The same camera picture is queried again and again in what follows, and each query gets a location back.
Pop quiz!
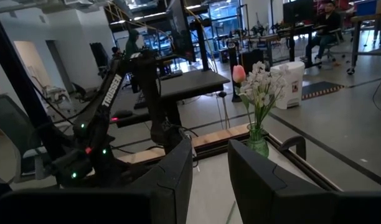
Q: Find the pink tulip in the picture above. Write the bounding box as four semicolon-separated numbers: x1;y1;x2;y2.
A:
232;64;256;131

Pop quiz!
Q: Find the white chair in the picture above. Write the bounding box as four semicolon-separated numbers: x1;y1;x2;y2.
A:
28;74;75;108

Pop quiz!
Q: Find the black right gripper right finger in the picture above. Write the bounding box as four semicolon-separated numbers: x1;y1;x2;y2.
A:
227;139;334;224

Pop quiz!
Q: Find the black tower speaker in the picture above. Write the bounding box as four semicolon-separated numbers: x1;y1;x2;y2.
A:
227;42;243;103

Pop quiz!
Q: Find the white trash bin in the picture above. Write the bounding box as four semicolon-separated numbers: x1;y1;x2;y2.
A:
270;61;306;110

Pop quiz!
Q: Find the black curved handle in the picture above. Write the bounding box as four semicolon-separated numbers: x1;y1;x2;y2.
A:
278;135;307;161

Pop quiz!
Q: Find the black rig upright post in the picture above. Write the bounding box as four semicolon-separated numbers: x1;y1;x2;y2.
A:
0;6;65;162

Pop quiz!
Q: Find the green glass vase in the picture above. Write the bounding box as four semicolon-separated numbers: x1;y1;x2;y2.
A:
245;123;270;159

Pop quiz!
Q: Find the black floor box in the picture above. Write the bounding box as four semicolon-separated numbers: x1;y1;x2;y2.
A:
242;49;265;75

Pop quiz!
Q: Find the black tall monitor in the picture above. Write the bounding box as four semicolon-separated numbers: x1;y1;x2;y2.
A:
166;0;210;71

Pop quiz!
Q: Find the wheeled wooden work table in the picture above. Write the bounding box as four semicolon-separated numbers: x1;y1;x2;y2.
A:
346;12;381;76

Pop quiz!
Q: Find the striped floor mat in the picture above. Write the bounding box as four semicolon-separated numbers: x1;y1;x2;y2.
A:
301;80;346;101

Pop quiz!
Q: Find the black standing desk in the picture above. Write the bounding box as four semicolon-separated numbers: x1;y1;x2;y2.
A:
109;68;231;128

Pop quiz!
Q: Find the standing person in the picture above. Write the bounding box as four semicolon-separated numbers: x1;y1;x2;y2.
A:
124;29;141;60

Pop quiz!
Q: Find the grey office chair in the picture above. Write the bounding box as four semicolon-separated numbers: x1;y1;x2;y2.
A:
0;93;53;184

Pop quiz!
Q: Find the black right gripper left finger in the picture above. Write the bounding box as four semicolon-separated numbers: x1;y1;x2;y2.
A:
128;138;194;224

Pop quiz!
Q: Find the white flower bunch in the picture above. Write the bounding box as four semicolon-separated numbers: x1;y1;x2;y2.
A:
238;60;291;138

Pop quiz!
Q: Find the black swivel chair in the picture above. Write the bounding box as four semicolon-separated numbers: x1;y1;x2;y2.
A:
314;27;346;62

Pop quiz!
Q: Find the seated person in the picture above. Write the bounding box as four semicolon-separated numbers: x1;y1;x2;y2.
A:
304;1;343;62

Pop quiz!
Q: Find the long dark work table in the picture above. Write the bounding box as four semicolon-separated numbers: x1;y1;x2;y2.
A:
226;24;324;68

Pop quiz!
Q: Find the wooden side board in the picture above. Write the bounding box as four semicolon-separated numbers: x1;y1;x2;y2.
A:
117;123;250;165

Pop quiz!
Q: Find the black keyboard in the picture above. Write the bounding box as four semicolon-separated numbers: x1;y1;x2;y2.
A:
159;70;184;81

